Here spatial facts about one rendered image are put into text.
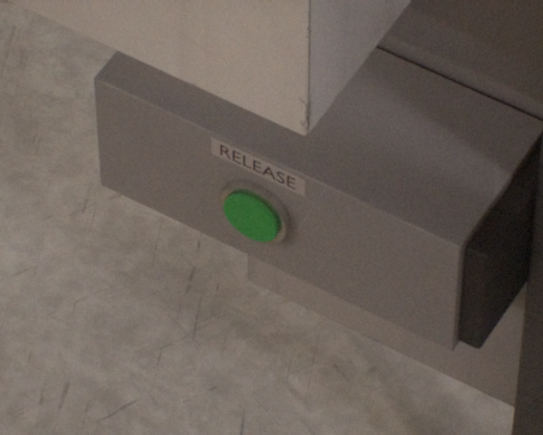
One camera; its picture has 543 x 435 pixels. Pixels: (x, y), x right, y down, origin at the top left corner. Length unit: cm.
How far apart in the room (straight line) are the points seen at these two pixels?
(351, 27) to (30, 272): 166
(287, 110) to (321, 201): 19
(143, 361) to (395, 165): 141
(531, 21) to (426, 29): 6
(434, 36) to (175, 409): 137
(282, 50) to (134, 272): 167
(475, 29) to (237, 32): 23
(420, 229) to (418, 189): 2
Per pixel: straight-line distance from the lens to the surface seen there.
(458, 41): 149
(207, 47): 129
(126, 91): 150
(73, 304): 291
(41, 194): 299
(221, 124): 149
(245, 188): 149
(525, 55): 147
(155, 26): 130
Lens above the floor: 232
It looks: 52 degrees down
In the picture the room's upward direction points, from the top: straight up
